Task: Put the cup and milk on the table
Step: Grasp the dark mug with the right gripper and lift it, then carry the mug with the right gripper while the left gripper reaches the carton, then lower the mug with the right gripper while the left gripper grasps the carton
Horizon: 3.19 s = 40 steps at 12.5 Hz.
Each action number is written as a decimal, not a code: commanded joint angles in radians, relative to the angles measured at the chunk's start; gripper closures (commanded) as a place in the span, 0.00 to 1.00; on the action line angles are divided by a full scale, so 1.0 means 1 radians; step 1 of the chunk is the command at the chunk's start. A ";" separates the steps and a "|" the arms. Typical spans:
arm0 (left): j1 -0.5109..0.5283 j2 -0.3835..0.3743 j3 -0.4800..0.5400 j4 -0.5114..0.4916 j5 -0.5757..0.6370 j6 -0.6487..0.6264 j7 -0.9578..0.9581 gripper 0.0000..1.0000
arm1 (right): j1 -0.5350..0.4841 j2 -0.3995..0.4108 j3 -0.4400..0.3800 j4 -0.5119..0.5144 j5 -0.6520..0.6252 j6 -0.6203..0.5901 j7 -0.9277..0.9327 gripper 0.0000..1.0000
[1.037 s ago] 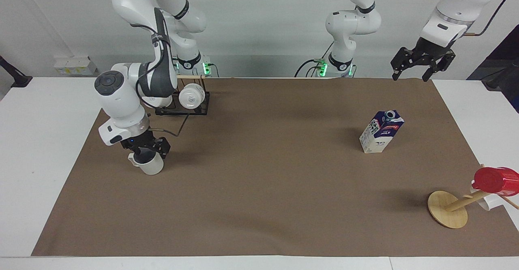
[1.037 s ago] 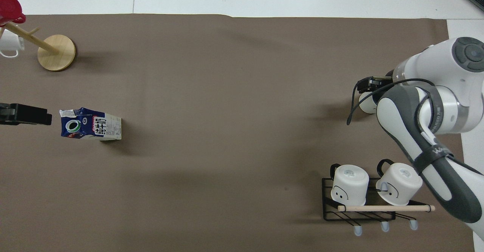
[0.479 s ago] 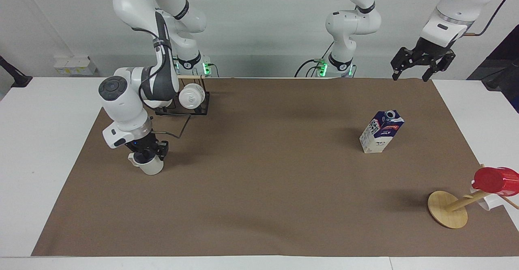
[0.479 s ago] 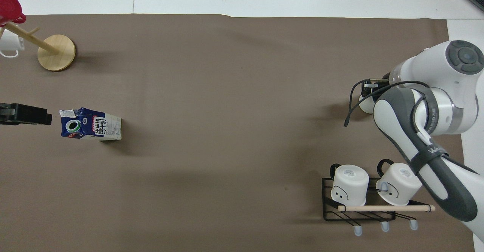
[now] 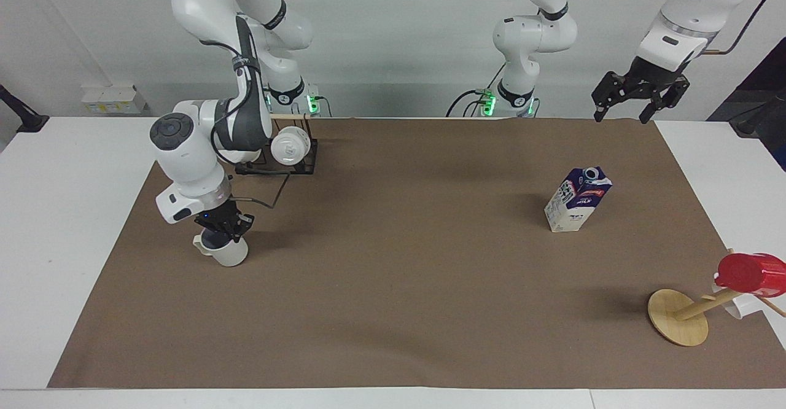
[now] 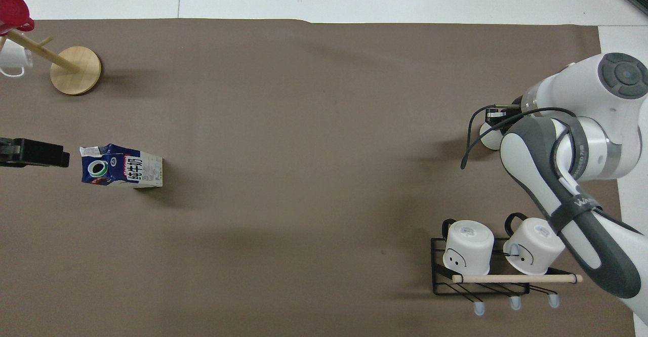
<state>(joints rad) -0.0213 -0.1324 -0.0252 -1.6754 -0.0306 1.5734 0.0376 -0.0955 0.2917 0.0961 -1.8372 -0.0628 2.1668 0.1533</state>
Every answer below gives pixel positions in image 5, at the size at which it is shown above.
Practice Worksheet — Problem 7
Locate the black cable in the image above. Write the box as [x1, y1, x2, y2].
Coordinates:
[446, 62, 508, 119]
[231, 172, 291, 209]
[702, 0, 786, 56]

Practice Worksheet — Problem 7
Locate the blue and white milk carton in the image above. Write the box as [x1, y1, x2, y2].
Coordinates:
[543, 166, 613, 233]

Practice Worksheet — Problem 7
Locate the black wire rack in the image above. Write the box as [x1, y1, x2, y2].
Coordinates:
[235, 127, 319, 177]

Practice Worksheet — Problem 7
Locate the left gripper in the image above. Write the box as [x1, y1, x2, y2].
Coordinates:
[591, 56, 691, 125]

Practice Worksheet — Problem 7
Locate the red cup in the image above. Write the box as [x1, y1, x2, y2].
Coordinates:
[716, 252, 786, 298]

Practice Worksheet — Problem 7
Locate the white cup with handle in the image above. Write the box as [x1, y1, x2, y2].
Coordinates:
[193, 231, 249, 268]

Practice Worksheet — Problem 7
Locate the white wall socket box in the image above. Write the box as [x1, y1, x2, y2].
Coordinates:
[80, 83, 147, 115]

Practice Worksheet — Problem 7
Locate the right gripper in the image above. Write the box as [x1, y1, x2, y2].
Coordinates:
[195, 203, 255, 242]

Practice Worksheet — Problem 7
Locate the black stand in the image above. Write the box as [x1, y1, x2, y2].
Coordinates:
[0, 84, 50, 134]
[706, 37, 786, 172]

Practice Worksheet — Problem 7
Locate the wooden mug tree stand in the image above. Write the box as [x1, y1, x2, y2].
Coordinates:
[647, 248, 786, 347]

